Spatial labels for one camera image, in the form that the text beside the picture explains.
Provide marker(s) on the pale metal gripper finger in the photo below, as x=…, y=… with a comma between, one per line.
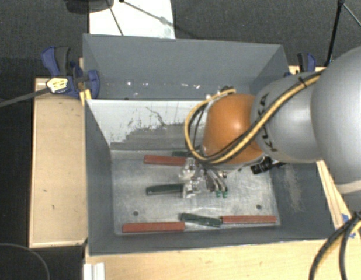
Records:
x=187, y=171
x=190, y=189

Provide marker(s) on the dark green flat block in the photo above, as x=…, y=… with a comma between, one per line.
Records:
x=164, y=189
x=179, y=154
x=201, y=220

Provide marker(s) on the red-brown flat block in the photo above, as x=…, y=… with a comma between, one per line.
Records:
x=152, y=227
x=249, y=219
x=164, y=160

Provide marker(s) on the grey metal bin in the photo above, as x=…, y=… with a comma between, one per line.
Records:
x=157, y=66

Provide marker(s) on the black cylinder on white bracket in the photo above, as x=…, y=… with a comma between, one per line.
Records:
x=260, y=167

